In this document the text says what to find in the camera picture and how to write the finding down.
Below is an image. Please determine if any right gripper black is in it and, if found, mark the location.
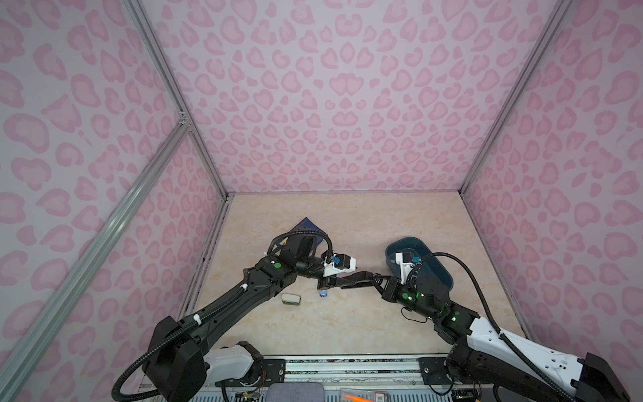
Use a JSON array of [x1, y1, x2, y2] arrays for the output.
[[366, 276, 439, 323]]

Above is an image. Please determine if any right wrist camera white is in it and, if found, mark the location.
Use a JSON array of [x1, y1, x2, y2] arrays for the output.
[[395, 252, 421, 283]]

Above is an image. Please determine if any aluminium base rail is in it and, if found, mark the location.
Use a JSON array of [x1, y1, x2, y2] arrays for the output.
[[224, 354, 527, 401]]

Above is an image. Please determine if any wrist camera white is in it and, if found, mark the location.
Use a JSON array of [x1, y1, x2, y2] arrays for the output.
[[395, 252, 421, 283], [323, 254, 357, 277]]

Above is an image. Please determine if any blue book yellow label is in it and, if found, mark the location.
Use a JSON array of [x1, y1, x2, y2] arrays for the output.
[[277, 218, 328, 256]]

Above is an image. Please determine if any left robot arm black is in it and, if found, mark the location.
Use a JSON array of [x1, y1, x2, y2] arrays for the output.
[[112, 229, 357, 401]]

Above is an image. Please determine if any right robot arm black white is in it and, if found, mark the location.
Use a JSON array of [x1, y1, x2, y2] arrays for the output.
[[373, 254, 631, 401]]

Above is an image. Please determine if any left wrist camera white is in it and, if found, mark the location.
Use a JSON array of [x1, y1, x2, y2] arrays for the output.
[[323, 254, 357, 277]]

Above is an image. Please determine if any grey pad front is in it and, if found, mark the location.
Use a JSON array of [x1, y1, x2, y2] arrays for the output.
[[265, 383, 325, 402]]

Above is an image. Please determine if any aluminium frame corner post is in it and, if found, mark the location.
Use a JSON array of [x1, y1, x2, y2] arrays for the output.
[[122, 0, 229, 201], [458, 0, 575, 199]]

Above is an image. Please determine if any orange handled tool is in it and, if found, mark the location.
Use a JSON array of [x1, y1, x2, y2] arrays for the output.
[[340, 389, 391, 402]]

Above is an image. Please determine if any aluminium frame corner post left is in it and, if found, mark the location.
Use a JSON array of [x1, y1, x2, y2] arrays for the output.
[[122, 0, 229, 201]]

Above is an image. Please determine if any aluminium diagonal frame bar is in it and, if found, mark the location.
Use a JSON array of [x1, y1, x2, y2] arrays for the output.
[[1, 122, 190, 401]]

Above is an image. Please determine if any aluminium frame corner post right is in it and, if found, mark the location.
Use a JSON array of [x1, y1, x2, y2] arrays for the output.
[[458, 0, 575, 199]]

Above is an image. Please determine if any teal plastic tray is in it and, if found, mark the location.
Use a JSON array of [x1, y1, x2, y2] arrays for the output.
[[385, 236, 454, 290]]

